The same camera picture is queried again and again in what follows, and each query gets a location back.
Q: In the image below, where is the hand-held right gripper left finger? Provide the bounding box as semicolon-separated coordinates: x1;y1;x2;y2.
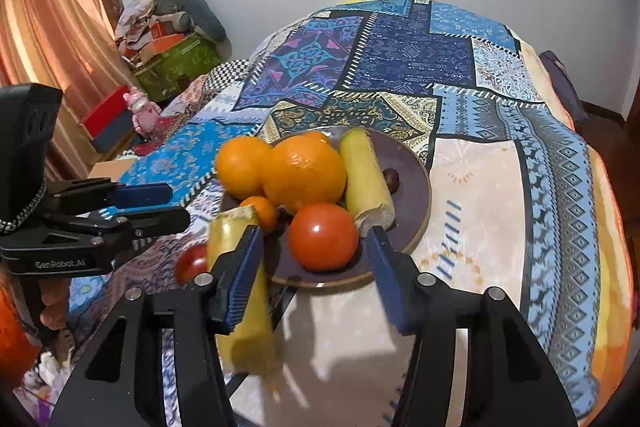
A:
50;225;265;427

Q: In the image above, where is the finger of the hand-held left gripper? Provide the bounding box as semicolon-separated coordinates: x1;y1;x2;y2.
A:
47;178;174;210
45;206;192;249

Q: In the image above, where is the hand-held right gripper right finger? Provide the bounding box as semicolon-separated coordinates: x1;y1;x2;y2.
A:
364;226;568;427

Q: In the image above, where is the red tomato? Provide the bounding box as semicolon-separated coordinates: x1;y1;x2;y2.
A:
288;202;360;272
174;244;210;286

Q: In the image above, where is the yellow sugarcane piece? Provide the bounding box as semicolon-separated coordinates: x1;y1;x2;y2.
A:
339;128;396;231
206;206;282;376

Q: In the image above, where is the dark purple plate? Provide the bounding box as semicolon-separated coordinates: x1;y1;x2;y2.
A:
220;125;432;292

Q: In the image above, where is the small tangerine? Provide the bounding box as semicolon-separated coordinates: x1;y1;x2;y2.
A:
239;195;280;234

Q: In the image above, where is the large orange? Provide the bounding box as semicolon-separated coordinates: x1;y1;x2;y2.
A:
261;137;348;215
215;135;274;200

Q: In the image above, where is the person's left hand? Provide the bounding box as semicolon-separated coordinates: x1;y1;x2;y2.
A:
40;278;77;334

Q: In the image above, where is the cardboard box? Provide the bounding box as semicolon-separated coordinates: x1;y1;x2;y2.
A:
88;158;139;184

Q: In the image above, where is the dark blue box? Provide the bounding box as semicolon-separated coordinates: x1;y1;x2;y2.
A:
92;109;139;153

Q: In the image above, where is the pink rabbit toy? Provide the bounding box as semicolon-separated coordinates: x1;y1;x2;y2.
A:
128;87;164;141

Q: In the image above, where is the red box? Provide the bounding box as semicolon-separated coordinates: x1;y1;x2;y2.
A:
82;85;132;136

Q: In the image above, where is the orange striped curtain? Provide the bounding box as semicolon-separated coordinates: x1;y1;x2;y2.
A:
0;0;127;180

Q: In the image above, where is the green patterned storage box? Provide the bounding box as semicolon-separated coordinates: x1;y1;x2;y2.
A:
134;37;224;104

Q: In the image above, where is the black and white checkered cloth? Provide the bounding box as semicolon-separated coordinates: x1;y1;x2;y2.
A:
202;59;250;96

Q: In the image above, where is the patchwork printed blanket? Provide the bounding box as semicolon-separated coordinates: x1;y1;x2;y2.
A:
65;0;637;427

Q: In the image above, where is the pile of boxes and clothes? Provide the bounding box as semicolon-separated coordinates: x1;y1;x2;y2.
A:
115;0;194;64

